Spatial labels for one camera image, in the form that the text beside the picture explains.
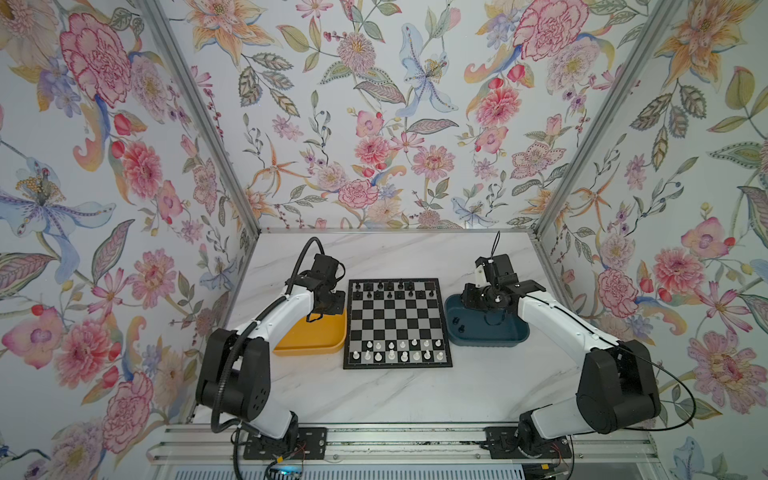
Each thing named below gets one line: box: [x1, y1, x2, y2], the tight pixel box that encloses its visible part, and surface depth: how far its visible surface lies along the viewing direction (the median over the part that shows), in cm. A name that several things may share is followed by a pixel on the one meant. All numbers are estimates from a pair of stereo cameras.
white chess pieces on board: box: [352, 338, 444, 362], surface depth 88 cm
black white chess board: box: [343, 278, 453, 369], surface depth 95 cm
